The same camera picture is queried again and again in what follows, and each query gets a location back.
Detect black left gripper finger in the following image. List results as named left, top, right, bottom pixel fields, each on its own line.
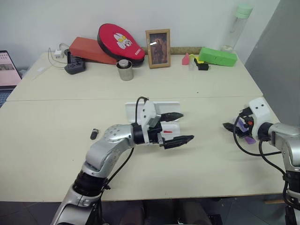
left=163, top=135, right=195, bottom=150
left=159, top=112, right=185, bottom=123

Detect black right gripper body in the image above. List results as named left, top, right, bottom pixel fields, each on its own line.
left=235, top=108, right=255, bottom=139

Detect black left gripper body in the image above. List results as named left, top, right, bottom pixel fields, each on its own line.
left=147, top=121, right=166, bottom=148

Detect purple marker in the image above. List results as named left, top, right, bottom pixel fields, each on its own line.
left=235, top=116, right=256, bottom=145

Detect white pencil case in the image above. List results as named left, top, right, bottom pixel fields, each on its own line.
left=124, top=101, right=181, bottom=139

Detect red paddle case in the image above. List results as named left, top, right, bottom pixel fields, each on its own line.
left=97, top=23, right=146, bottom=67

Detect metal cup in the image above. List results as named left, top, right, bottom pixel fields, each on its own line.
left=116, top=59, right=134, bottom=82

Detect green rectangular box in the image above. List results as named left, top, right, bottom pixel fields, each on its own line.
left=198, top=46, right=238, bottom=68

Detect clear bottle green lid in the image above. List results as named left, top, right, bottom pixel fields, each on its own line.
left=219, top=4, right=254, bottom=53

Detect black power strip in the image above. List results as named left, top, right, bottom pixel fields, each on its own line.
left=64, top=50, right=87, bottom=75

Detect red rectangular box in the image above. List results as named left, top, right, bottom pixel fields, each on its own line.
left=68, top=36, right=118, bottom=65

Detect white charger plug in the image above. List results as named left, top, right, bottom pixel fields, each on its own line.
left=53, top=48, right=66, bottom=60

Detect open laptop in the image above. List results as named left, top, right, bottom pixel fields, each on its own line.
left=0, top=49, right=23, bottom=109

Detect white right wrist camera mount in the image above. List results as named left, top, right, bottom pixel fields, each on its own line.
left=247, top=97, right=273, bottom=142

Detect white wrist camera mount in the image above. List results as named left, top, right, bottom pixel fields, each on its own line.
left=141, top=100, right=163, bottom=145
left=247, top=97, right=273, bottom=142

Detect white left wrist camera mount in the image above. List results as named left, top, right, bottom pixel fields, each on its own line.
left=141, top=100, right=163, bottom=145

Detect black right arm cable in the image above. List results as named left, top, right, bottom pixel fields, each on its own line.
left=231, top=112, right=293, bottom=213

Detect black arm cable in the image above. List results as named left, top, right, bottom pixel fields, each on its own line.
left=102, top=96, right=151, bottom=191
left=231, top=112, right=293, bottom=213

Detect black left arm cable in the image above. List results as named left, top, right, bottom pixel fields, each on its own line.
left=102, top=96, right=151, bottom=191

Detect wooden photo frame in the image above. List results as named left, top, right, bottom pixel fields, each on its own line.
left=145, top=28, right=172, bottom=69

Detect white charger cable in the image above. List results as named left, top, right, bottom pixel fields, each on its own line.
left=47, top=43, right=71, bottom=69

